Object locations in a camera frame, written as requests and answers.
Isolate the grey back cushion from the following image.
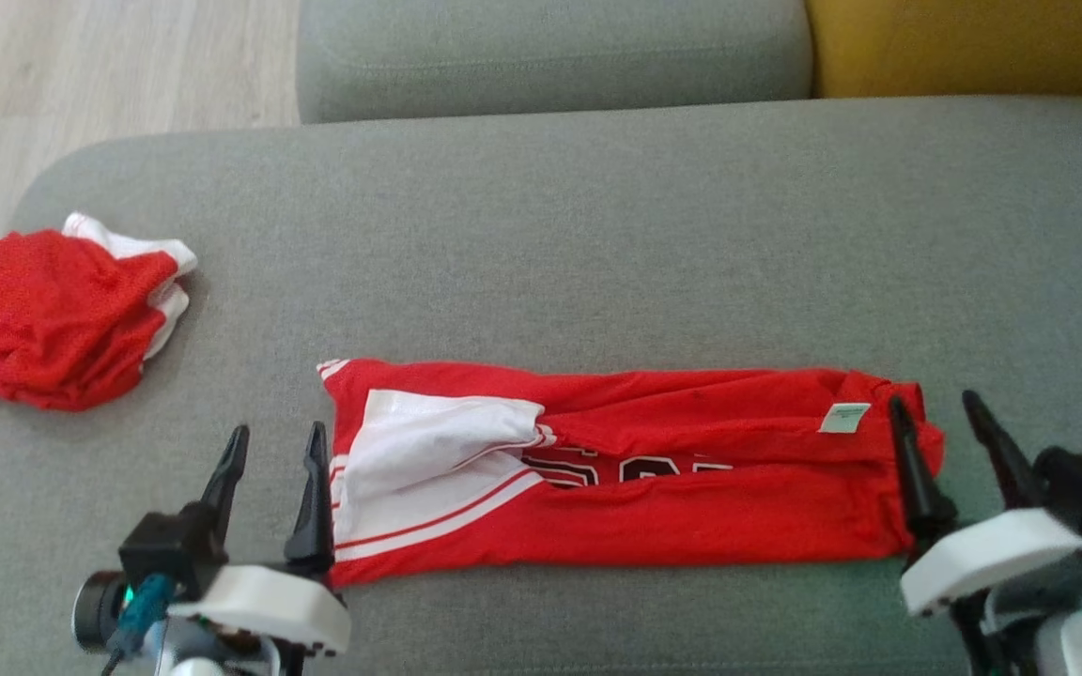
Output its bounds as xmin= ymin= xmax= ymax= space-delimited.
xmin=295 ymin=0 xmax=814 ymax=125

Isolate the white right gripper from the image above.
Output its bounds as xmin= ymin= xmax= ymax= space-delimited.
xmin=887 ymin=390 xmax=1082 ymax=618

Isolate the grey sofa chaise cushion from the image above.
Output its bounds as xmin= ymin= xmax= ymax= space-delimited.
xmin=0 ymin=94 xmax=1082 ymax=676

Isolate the left teal-plug camera cable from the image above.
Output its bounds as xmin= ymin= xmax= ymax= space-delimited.
xmin=101 ymin=573 xmax=176 ymax=676

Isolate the yellow sofa backrest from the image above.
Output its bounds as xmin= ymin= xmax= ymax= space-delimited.
xmin=804 ymin=0 xmax=1082 ymax=100

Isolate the red basketball jersey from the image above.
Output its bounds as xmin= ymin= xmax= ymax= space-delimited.
xmin=317 ymin=357 xmax=946 ymax=588

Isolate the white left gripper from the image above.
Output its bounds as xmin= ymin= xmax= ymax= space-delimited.
xmin=168 ymin=421 xmax=352 ymax=656

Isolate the red shorts white waistband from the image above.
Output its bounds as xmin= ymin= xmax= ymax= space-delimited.
xmin=0 ymin=211 xmax=199 ymax=458

